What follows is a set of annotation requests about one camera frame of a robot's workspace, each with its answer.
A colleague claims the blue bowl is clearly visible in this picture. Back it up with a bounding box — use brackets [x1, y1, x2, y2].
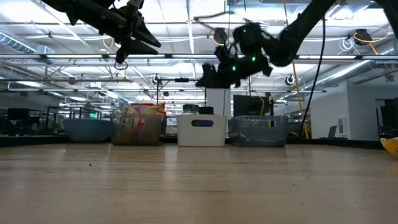
[63, 118, 113, 143]

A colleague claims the black overhead camera stand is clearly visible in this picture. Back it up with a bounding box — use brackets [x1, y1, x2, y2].
[156, 77, 208, 116]

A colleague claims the dark background table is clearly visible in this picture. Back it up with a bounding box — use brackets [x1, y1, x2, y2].
[0, 134, 71, 147]

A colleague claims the dark background monitor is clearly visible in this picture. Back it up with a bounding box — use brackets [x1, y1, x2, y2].
[6, 108, 31, 123]

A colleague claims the yellow ramen packet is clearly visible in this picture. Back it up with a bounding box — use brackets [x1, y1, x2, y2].
[379, 136, 398, 157]

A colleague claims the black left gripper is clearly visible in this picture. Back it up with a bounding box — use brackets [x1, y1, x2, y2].
[105, 0, 162, 65]

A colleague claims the green-lid spice jar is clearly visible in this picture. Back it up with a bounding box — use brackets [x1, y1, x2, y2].
[182, 104, 200, 128]

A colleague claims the clear plastic bin right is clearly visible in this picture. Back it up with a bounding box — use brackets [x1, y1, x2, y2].
[228, 114, 289, 147]

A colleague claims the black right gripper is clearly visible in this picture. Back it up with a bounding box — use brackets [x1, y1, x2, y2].
[195, 43, 274, 89]

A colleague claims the orange ramen packet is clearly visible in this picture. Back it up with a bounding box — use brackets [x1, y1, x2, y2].
[113, 116, 162, 144]

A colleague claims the black hanging cable ring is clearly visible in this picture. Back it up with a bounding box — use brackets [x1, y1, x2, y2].
[113, 60, 129, 72]

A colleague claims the yellow cable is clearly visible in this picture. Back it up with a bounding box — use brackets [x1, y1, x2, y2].
[282, 0, 310, 139]

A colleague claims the silver ceiling duct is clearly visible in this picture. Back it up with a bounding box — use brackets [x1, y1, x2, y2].
[303, 40, 398, 91]
[0, 30, 55, 54]

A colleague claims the black computer monitor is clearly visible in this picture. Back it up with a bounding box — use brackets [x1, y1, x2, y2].
[233, 94, 274, 118]

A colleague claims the grey background laptop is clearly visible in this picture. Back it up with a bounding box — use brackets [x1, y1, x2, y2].
[320, 125, 339, 139]

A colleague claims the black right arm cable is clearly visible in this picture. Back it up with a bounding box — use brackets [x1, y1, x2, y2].
[300, 15, 326, 138]

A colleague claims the long ceiling light bar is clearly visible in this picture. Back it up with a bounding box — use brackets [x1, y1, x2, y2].
[0, 53, 398, 60]

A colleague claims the white plastic bin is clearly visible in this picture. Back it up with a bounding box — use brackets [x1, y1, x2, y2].
[176, 114, 228, 147]

